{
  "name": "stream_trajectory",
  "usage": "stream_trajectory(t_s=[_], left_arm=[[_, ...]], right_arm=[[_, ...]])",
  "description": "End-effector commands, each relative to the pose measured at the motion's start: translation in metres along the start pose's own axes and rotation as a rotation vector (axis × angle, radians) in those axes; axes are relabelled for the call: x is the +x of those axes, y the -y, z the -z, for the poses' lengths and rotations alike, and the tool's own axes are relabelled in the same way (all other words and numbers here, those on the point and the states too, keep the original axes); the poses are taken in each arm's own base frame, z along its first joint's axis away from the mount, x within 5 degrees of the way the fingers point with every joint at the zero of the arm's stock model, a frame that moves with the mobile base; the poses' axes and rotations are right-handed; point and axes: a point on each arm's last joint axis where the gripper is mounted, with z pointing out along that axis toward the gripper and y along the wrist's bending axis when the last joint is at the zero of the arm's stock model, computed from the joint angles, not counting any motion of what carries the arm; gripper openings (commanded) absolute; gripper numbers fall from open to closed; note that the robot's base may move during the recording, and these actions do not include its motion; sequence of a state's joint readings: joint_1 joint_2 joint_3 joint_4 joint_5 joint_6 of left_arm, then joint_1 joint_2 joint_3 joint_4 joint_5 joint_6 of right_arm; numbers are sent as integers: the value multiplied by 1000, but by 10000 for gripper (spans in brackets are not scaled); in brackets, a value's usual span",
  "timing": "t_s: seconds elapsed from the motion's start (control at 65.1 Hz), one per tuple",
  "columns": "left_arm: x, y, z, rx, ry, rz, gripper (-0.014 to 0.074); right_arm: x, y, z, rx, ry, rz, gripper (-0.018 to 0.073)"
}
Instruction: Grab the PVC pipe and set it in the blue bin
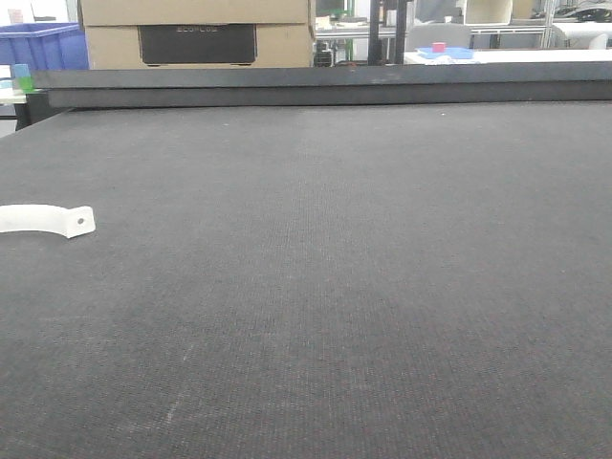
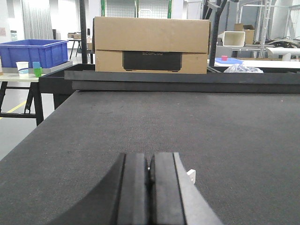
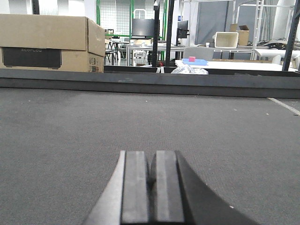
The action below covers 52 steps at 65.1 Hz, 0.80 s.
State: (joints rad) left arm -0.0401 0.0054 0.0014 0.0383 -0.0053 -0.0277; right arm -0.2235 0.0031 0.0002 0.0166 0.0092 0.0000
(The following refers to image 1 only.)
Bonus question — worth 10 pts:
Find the white PVC pipe clamp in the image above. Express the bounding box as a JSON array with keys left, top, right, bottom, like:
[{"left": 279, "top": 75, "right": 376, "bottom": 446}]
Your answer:
[{"left": 1, "top": 205, "right": 96, "bottom": 239}]

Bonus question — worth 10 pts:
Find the red cube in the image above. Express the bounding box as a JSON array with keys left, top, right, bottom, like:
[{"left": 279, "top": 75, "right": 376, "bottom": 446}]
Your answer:
[{"left": 431, "top": 42, "right": 446, "bottom": 53}]

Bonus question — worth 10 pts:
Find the small blue tray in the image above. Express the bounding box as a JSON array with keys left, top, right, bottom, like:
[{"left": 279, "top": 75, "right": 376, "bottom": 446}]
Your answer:
[{"left": 417, "top": 47, "right": 474, "bottom": 60}]

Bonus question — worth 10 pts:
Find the large cardboard box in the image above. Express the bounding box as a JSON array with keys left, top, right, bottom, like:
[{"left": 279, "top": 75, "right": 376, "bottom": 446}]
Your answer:
[{"left": 78, "top": 0, "right": 316, "bottom": 70}]

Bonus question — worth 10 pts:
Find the blue plastic crate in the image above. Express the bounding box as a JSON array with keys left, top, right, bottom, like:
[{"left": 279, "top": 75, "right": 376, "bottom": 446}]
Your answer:
[{"left": 0, "top": 22, "right": 89, "bottom": 71}]

